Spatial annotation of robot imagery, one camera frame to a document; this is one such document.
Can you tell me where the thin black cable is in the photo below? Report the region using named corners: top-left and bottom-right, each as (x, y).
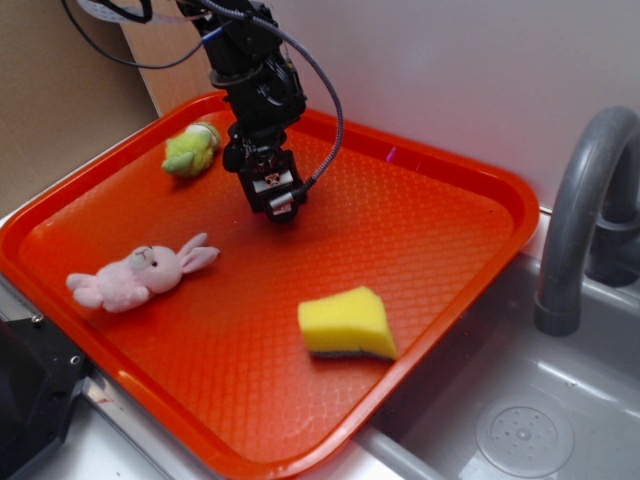
top-left (60, 0), bottom-right (207, 70)

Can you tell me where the orange plastic tray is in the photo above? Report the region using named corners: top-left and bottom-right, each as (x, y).
top-left (1, 93), bottom-right (539, 479)

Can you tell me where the braided grey cable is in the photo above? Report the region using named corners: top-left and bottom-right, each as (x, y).
top-left (199, 0), bottom-right (346, 197)

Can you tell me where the white ribbon cable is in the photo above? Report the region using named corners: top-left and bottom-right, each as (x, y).
top-left (77, 0), bottom-right (214, 26)

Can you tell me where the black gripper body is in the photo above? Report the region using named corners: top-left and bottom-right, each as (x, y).
top-left (211, 52), bottom-right (306, 173)

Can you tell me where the green plush toy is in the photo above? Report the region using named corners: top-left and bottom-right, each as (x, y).
top-left (161, 122), bottom-right (221, 178)

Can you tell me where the grey toy faucet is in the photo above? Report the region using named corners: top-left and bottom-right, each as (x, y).
top-left (534, 106), bottom-right (639, 337)

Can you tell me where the wooden board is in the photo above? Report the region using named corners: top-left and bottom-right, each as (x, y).
top-left (121, 20), bottom-right (213, 115)

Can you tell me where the black metal base block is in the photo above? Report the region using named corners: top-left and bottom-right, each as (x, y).
top-left (1, 314), bottom-right (89, 479)

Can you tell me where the pink plush bunny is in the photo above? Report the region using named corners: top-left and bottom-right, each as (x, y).
top-left (66, 233), bottom-right (220, 313)

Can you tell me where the grey toy sink basin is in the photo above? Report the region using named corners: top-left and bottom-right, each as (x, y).
top-left (357, 255), bottom-right (639, 479)

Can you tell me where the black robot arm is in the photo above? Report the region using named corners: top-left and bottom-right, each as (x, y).
top-left (178, 1), bottom-right (306, 173)

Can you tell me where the yellow sponge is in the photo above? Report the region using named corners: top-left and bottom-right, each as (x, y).
top-left (297, 286), bottom-right (398, 360)

